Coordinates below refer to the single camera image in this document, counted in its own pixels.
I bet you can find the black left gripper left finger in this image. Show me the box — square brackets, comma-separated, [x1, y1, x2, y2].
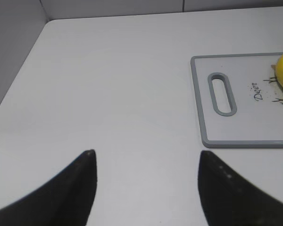
[0, 150, 97, 226]

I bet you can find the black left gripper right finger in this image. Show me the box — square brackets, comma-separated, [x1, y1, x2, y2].
[198, 150, 283, 226]

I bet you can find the white grey-rimmed cutting board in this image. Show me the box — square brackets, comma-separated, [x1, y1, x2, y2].
[191, 52, 283, 148]

